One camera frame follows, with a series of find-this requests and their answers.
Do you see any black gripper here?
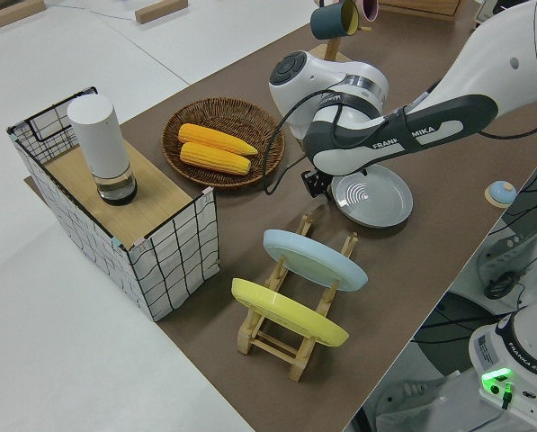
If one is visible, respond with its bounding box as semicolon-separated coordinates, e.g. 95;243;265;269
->
301;169;332;200

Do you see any gray plate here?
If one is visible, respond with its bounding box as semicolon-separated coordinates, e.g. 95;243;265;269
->
330;163;415;230

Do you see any light blue plate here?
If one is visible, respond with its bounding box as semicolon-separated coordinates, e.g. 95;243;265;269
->
262;228;369;293

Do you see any yellow plate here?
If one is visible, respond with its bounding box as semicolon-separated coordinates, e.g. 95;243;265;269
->
230;277;351;348

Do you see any low wooden plate rack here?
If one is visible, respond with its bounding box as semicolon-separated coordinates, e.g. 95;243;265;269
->
236;211;359;383

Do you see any yellow corn cob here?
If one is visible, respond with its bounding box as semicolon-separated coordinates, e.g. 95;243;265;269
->
179;141;253;176
177;123;259;158

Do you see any brown table mat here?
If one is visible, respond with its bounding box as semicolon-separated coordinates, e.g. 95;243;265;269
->
22;0;537;432

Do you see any brown wicker basket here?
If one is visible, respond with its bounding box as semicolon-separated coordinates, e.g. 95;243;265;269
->
161;96;288;189

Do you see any wooden mug tree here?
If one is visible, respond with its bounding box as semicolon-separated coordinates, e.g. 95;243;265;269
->
310;0;372;64

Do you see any dark blue mug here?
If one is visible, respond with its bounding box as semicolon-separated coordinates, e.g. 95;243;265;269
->
309;0;362;41

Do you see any pink mug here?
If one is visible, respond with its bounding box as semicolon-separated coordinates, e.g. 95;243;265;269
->
356;0;380;23

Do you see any large wooden box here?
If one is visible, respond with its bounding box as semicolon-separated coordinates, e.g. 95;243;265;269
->
378;0;462;18

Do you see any white cylinder bottle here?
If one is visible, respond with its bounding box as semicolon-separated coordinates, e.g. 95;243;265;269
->
67;93;139;207

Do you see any light wooden block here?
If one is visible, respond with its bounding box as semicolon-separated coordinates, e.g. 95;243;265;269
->
0;0;45;32
134;0;191;24

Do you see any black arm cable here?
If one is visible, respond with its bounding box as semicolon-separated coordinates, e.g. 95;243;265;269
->
478;107;537;139
263;79;440;197

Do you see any wire grid shelf box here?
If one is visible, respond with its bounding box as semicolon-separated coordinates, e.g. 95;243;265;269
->
6;85;220;323

